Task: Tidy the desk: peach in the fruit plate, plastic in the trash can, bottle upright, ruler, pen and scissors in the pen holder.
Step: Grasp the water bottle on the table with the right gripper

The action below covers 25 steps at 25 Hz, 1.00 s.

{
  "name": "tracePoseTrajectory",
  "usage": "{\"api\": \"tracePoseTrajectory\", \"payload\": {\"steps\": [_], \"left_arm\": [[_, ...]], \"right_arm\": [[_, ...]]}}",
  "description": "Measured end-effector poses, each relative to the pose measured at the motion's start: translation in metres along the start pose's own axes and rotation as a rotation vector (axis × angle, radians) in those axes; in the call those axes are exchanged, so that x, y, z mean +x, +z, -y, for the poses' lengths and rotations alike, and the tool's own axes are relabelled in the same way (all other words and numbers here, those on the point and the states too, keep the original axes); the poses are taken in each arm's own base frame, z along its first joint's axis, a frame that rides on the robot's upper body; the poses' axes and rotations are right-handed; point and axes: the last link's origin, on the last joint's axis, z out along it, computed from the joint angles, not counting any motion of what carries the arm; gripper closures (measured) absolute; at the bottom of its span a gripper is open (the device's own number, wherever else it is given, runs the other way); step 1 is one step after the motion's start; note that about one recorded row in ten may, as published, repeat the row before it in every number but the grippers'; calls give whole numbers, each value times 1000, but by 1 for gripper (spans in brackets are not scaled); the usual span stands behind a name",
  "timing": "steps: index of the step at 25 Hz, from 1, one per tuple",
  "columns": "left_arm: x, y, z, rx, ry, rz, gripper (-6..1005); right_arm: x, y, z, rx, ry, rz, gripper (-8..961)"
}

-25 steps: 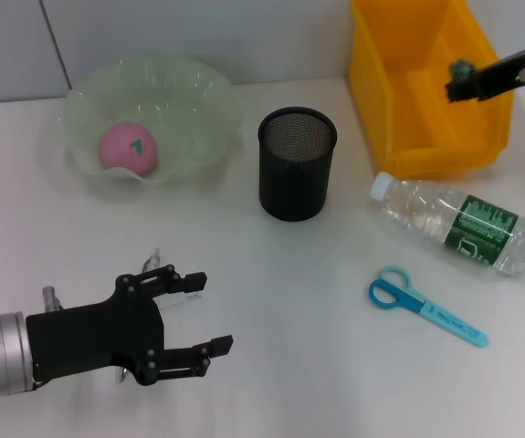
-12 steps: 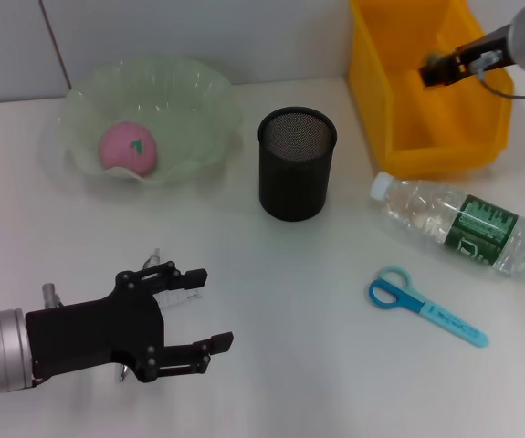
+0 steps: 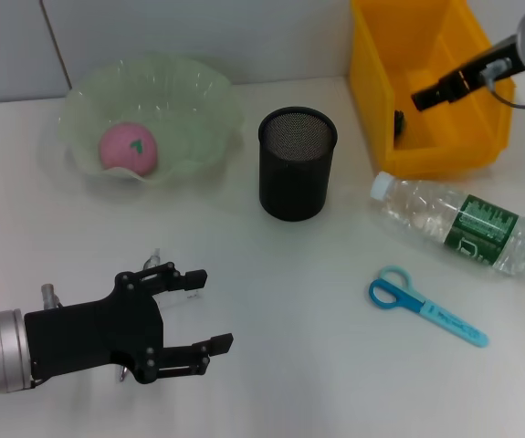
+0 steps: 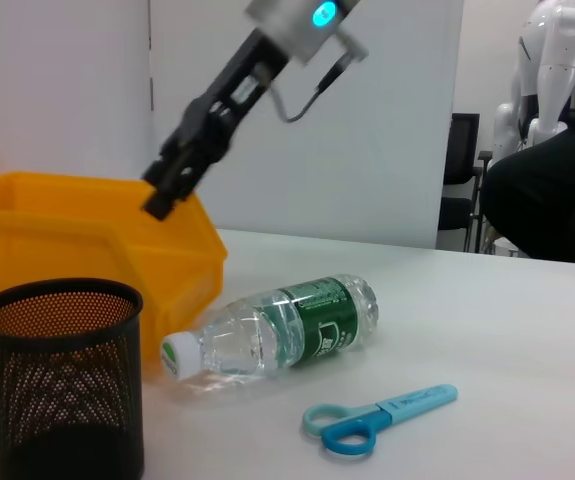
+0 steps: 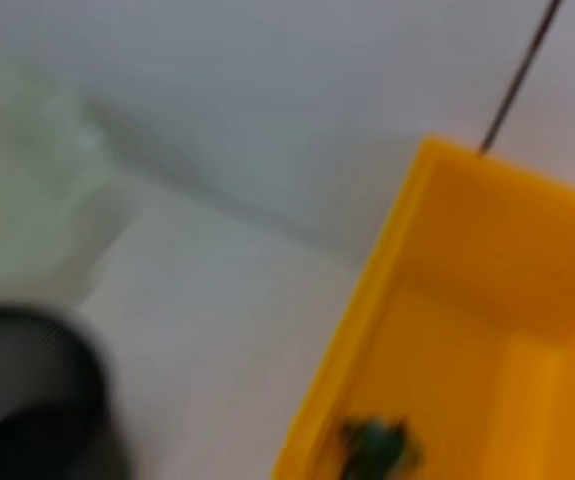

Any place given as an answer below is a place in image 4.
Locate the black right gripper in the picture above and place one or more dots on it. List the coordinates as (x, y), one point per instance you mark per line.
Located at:
(237, 95)

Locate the clear green-label water bottle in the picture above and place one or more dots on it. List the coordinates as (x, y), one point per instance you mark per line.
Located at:
(277, 330)

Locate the blue plastic scissors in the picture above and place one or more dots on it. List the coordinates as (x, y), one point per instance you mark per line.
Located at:
(347, 430)

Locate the black mesh pen holder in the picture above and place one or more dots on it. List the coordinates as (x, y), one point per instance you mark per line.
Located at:
(62, 380)

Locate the yellow plastic storage bin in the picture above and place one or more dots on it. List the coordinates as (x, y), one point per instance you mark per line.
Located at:
(92, 235)

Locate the black office chair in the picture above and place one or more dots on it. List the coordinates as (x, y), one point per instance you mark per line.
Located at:
(459, 150)

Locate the white humanoid robot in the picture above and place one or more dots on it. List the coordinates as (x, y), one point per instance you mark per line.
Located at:
(552, 75)

